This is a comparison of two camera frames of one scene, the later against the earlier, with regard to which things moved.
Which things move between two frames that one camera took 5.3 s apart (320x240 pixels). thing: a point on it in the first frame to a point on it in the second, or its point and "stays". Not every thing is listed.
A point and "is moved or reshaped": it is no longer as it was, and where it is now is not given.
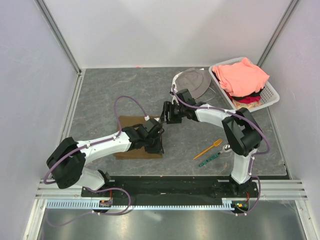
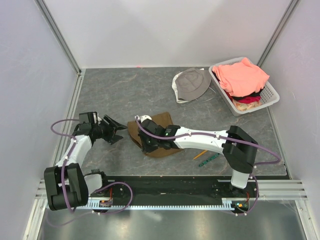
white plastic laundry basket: (268, 95) stays
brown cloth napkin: (137, 154) is moved or reshaped
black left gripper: (158, 148) to (111, 130)
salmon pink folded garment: (241, 78) stays
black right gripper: (168, 106) to (145, 148)
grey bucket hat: (196, 80) stays
